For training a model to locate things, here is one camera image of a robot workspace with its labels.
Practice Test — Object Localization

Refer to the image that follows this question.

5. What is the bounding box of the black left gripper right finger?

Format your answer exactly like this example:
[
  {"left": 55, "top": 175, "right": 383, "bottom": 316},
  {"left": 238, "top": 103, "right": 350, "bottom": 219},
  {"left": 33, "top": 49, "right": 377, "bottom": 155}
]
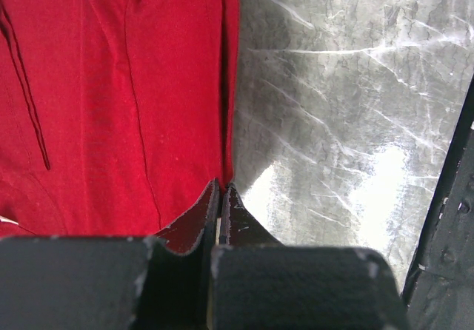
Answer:
[{"left": 210, "top": 185, "right": 409, "bottom": 329}]

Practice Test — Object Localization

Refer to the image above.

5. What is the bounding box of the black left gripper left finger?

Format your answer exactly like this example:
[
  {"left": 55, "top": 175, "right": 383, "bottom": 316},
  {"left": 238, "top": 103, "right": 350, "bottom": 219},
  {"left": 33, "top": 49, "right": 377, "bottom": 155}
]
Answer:
[{"left": 1, "top": 181, "right": 220, "bottom": 329}]

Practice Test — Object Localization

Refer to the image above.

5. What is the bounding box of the black base beam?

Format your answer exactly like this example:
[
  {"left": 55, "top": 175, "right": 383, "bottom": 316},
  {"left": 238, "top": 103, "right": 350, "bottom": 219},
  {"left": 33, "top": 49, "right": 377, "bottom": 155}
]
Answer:
[{"left": 402, "top": 88, "right": 473, "bottom": 329}]

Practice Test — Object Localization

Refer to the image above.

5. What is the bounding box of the dark red t shirt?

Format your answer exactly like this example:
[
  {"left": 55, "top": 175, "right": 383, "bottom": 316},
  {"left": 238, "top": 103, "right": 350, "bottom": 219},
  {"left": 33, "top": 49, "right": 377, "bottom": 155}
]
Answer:
[{"left": 1, "top": 0, "right": 239, "bottom": 236}]

